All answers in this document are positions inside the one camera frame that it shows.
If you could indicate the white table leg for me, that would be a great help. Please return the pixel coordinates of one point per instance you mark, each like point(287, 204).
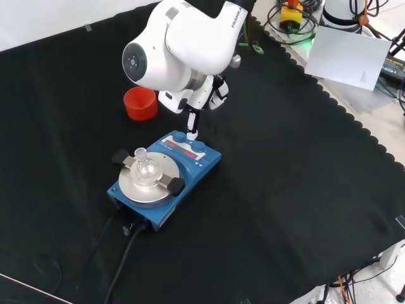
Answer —
point(392, 255)

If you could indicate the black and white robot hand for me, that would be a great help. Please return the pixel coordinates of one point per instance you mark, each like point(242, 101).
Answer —
point(204, 93)

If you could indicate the white paper sheet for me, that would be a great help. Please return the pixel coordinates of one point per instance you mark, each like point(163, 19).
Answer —
point(346, 57)

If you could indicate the red ribbed plastic cup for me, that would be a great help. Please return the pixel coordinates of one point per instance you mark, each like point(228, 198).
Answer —
point(140, 106)

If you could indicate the blue base heater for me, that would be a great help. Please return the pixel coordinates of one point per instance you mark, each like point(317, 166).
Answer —
point(193, 171)

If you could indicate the grey tape piece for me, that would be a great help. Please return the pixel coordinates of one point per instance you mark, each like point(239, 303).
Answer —
point(401, 221)
point(89, 28)

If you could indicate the clear round-bottom flask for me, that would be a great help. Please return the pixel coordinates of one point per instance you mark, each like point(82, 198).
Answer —
point(145, 169)

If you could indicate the black power adapter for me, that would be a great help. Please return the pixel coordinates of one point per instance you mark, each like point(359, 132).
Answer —
point(394, 68)

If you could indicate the black cloth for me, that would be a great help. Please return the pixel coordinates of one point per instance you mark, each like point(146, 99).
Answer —
point(269, 177)

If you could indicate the yellow stop button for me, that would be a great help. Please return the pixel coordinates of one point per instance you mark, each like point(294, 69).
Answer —
point(291, 17)

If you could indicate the white wrist camera shell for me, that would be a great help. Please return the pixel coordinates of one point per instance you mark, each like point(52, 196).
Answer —
point(172, 99)

